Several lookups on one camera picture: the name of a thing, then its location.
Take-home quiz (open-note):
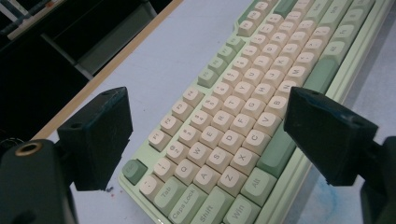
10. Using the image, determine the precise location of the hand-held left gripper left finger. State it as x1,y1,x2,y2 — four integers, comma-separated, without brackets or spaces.
57,86,134,191

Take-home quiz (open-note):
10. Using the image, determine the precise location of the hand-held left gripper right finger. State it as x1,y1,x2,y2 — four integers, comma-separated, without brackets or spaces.
283,86,379,188

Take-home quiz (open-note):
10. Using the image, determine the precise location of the cream and green keyboard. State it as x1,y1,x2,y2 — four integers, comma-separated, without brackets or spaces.
118,0,396,224

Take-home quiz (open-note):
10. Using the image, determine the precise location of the wooden table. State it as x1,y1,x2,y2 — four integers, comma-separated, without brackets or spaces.
32,0,185,141

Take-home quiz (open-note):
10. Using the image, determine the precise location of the white desk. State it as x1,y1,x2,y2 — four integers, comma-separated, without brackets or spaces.
0,0,158,80

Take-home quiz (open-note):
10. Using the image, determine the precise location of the white table mat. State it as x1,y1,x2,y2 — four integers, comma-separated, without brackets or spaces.
46,0,396,224

